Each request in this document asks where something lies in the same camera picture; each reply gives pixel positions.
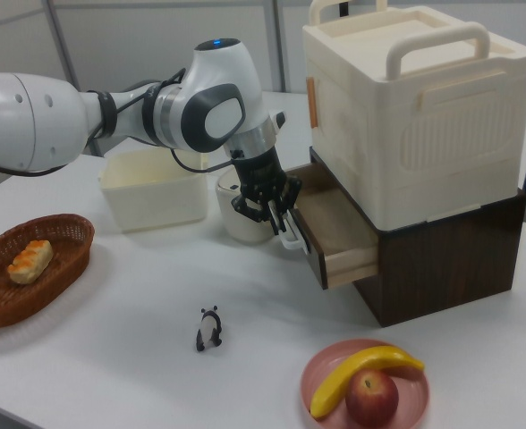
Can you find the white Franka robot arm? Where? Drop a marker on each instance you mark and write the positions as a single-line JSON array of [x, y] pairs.
[[21, 120]]

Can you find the yellow banana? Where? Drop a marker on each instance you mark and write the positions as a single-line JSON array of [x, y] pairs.
[[334, 382]]

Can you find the brown wicker basket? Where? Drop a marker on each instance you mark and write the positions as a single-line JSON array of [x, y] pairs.
[[66, 250]]

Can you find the dark brown wooden cabinet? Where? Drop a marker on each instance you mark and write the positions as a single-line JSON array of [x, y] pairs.
[[446, 268]]

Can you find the red apple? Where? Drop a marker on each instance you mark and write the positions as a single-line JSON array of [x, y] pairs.
[[372, 397]]

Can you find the panda figurine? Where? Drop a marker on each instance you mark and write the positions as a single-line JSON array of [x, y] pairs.
[[208, 326]]

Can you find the cream plastic storage box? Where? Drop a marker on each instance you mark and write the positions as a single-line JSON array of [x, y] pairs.
[[424, 134]]

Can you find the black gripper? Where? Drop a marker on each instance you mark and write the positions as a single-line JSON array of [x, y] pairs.
[[260, 176]]

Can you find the pink plate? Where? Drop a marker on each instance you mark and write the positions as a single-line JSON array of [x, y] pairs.
[[415, 402]]

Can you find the small white lidded trash can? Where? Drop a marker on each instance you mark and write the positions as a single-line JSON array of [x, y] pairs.
[[240, 228]]

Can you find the white plastic bin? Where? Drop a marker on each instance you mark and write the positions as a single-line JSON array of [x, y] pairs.
[[155, 201]]

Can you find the orange-topped bread loaf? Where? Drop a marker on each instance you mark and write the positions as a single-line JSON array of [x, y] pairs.
[[30, 263]]

